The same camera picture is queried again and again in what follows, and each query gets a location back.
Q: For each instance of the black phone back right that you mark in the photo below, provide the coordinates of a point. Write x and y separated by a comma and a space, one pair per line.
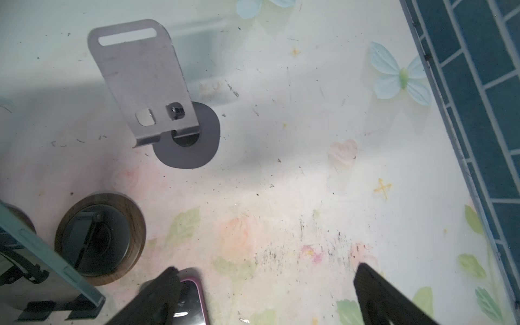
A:
36, 281

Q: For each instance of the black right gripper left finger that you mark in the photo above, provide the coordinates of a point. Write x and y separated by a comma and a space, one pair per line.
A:
155, 304

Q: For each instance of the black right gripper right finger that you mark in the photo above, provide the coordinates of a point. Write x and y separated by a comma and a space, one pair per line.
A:
381, 303

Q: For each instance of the wooden round stand base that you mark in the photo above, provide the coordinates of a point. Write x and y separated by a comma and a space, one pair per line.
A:
102, 236

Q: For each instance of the grey metal phone stand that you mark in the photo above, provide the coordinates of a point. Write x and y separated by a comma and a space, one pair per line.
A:
140, 66

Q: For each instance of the black phone pink case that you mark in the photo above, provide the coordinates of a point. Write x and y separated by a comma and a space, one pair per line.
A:
191, 308

